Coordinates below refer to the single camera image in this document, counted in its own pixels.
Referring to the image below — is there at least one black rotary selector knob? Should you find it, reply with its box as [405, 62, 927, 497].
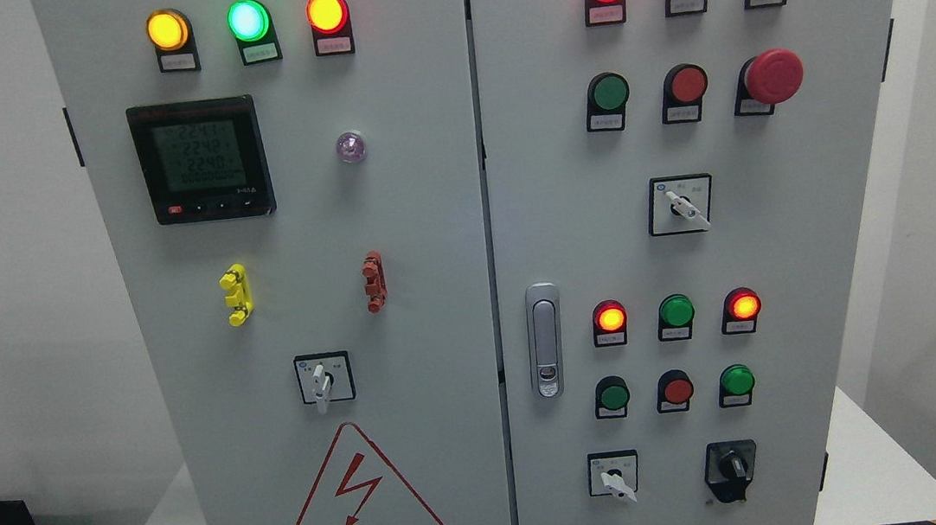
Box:
[703, 439, 757, 504]

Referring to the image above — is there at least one red push button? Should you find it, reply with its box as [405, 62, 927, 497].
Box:
[664, 63, 708, 106]
[657, 370, 694, 413]

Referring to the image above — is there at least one lit red light lower right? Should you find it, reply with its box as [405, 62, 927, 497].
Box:
[724, 286, 762, 322]

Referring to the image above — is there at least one red electrical warning sticker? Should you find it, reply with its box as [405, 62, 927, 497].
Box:
[295, 422, 445, 525]

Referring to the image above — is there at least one clear white indicator lamp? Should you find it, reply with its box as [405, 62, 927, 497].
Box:
[334, 129, 368, 164]

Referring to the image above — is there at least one white rotary switch door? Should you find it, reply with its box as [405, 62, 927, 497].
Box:
[292, 350, 357, 415]

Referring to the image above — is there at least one lit red light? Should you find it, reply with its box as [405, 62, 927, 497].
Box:
[593, 299, 628, 335]
[724, 286, 762, 322]

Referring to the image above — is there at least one red indicator light left door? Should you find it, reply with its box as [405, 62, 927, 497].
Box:
[305, 0, 349, 35]

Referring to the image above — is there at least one red emergency stop button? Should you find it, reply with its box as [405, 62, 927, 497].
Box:
[741, 48, 805, 106]

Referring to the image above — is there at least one white rotary switch right lower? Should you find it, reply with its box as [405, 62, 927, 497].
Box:
[586, 449, 639, 503]

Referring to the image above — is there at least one white rotary switch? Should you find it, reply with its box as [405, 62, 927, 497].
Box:
[586, 449, 639, 503]
[648, 173, 713, 238]

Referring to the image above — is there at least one lit green indicator light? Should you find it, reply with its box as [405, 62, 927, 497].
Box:
[227, 0, 272, 43]

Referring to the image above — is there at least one lit red light lower left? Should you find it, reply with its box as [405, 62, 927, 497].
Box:
[593, 299, 628, 335]

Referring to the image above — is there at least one green push button lower left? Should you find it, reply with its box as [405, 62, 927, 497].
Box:
[595, 376, 631, 419]

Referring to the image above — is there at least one green push button upper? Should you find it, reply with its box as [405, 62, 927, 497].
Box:
[587, 72, 630, 113]

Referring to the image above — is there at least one yellow indicator light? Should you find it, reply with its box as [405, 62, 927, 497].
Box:
[145, 9, 191, 53]

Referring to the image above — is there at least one red push button upper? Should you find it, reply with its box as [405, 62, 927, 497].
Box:
[664, 63, 708, 106]

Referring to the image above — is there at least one red push button lower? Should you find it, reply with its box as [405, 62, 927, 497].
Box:
[657, 370, 694, 413]

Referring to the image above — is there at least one red terminal connector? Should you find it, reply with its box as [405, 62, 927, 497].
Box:
[361, 250, 388, 313]

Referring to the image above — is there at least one yellow terminal connector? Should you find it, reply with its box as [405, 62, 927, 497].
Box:
[218, 263, 254, 328]

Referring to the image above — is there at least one white rotary switch right upper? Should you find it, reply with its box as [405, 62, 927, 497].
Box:
[648, 173, 713, 238]

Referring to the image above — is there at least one silver door latch handle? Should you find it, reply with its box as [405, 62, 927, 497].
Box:
[524, 282, 564, 400]

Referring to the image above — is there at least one black digital power meter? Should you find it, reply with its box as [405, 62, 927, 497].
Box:
[125, 94, 275, 226]

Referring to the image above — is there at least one grey electrical cabinet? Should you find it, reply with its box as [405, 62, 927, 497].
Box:
[32, 0, 891, 525]

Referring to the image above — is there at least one green push button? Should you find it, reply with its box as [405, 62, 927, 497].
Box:
[719, 363, 756, 399]
[587, 72, 630, 113]
[595, 376, 631, 419]

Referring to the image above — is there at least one green push button lower right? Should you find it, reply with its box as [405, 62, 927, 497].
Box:
[719, 363, 756, 399]

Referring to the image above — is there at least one green indicator light lower middle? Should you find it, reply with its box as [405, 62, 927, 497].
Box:
[657, 293, 695, 330]

